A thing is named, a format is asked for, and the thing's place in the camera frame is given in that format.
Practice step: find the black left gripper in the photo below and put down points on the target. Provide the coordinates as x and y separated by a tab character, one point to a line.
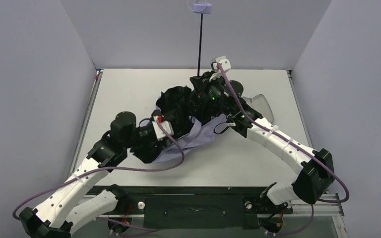
143	141

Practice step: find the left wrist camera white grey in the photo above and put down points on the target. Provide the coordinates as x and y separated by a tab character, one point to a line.
162	127

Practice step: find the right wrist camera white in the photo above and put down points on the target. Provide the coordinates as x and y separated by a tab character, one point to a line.
219	65

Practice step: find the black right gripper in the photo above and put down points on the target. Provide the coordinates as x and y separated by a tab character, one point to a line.
197	83

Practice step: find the lilac black umbrella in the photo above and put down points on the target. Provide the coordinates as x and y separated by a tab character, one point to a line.
189	130

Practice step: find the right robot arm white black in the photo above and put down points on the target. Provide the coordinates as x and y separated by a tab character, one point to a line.
313	168

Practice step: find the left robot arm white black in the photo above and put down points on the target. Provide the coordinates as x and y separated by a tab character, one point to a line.
62	214

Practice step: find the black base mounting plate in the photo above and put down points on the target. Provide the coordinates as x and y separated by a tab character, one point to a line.
170	207

